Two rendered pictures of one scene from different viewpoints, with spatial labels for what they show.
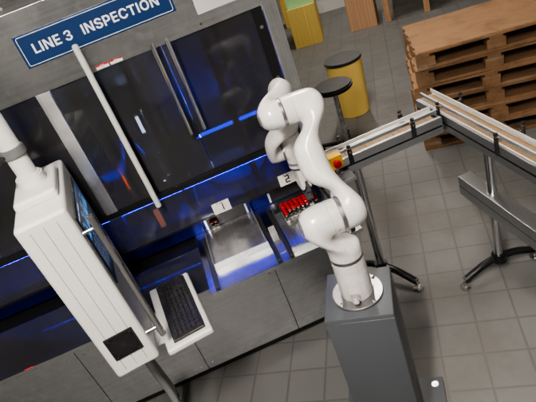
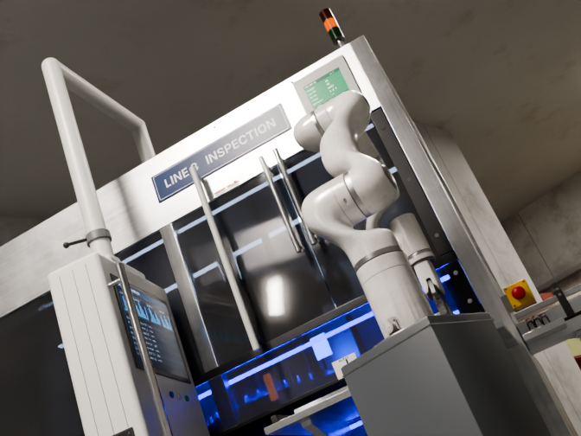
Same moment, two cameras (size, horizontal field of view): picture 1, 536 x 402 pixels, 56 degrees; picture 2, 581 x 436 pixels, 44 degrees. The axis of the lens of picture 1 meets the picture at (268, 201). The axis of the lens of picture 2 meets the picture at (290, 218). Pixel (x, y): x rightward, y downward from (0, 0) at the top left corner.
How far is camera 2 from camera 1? 1.75 m
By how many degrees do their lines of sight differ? 58
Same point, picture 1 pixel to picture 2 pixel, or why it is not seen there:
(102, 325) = (100, 415)
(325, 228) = (322, 198)
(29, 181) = not seen: hidden behind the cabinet
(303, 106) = (334, 103)
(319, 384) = not seen: outside the picture
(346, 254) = (359, 238)
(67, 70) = (189, 201)
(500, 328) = not seen: outside the picture
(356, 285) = (386, 297)
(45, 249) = (67, 295)
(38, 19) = (174, 157)
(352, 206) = (360, 166)
